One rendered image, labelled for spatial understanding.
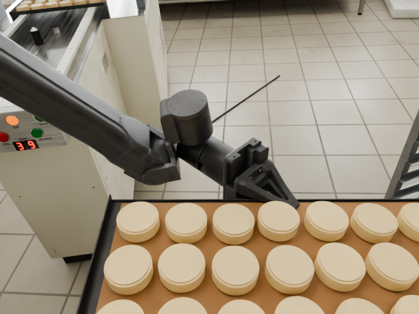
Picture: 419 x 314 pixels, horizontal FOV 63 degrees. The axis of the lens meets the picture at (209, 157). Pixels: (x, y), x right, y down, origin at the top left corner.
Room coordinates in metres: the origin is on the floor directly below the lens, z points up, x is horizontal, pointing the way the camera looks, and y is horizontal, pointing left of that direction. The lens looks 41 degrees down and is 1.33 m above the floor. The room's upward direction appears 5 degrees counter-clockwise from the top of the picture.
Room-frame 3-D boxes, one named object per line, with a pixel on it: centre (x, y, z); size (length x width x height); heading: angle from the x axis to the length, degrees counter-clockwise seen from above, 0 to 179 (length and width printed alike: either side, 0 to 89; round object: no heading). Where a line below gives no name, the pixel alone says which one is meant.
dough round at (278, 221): (0.26, -0.08, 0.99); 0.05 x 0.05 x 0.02
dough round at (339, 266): (0.19, -0.13, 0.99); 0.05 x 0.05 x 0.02
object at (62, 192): (1.22, 0.57, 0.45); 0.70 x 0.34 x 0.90; 3
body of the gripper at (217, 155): (0.37, -0.03, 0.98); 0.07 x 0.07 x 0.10; 42
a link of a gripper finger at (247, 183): (0.32, -0.07, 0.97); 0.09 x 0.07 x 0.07; 42
